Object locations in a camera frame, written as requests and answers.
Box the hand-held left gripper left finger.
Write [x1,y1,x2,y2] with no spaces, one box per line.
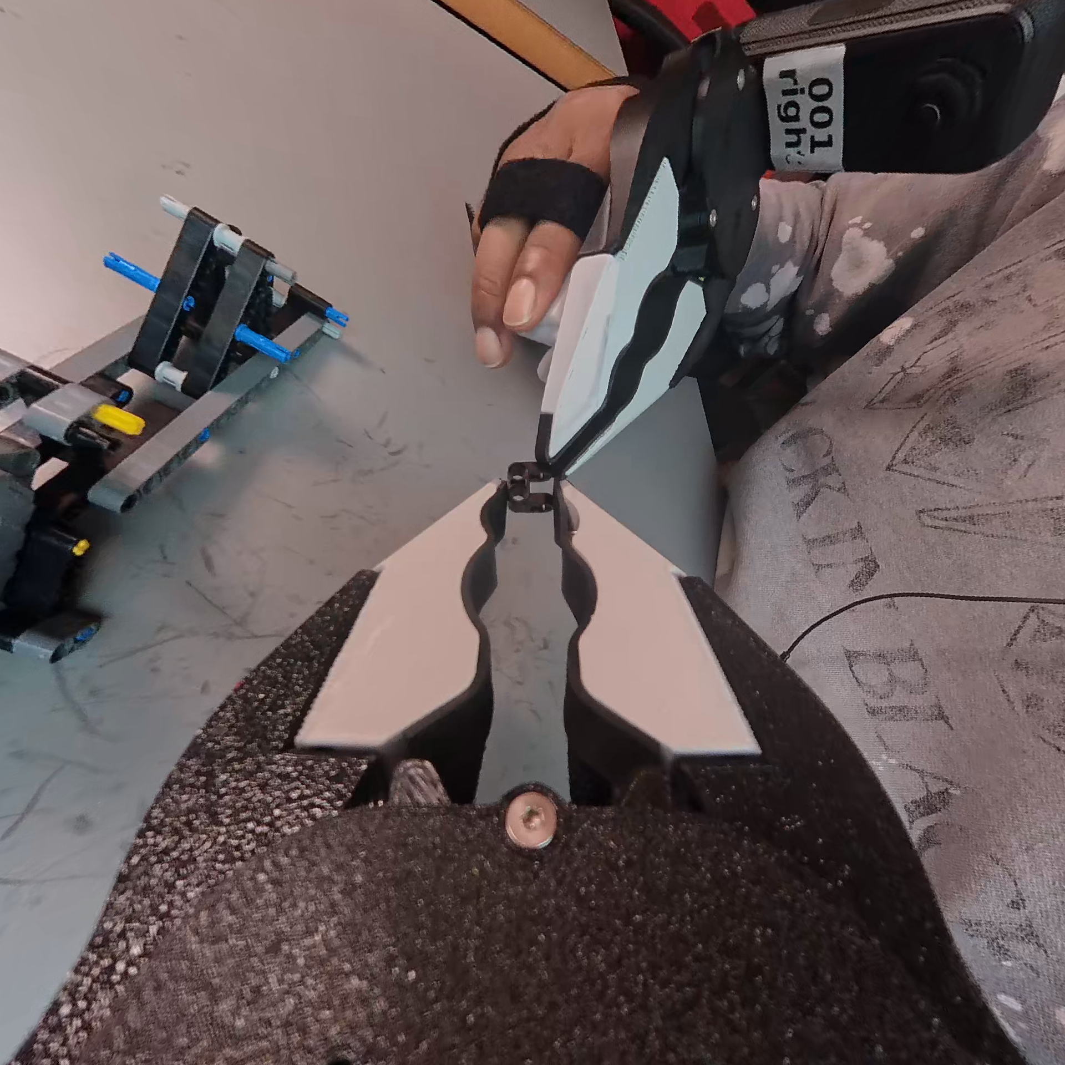
[293,478,509,808]

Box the black bracket brick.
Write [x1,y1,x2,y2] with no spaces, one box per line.
[278,283,334,327]
[504,461,555,511]

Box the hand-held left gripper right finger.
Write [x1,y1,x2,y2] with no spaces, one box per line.
[551,478,762,808]

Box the grey desk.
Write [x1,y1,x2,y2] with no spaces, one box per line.
[0,0,725,1049]

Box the person's right hand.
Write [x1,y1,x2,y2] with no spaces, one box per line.
[470,83,642,369]

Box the person's right forearm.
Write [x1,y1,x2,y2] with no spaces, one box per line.
[719,100,1065,367]

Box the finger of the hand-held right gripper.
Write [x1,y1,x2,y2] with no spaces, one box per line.
[551,283,710,481]
[536,156,683,469]

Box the toy brick chassis model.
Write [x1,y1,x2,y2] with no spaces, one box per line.
[0,195,351,664]

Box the person's grey patterned shirt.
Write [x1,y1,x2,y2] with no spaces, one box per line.
[716,200,1065,1065]

